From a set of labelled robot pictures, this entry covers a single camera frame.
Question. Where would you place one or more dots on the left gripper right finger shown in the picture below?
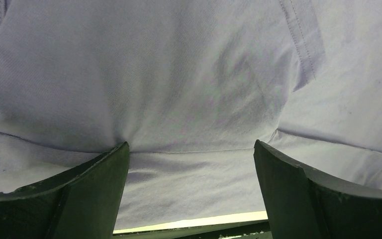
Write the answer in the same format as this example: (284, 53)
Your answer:
(303, 202)

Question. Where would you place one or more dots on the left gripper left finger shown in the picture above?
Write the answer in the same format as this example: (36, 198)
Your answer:
(80, 203)

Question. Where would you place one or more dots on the purple t shirt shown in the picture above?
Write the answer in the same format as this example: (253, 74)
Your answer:
(190, 85)

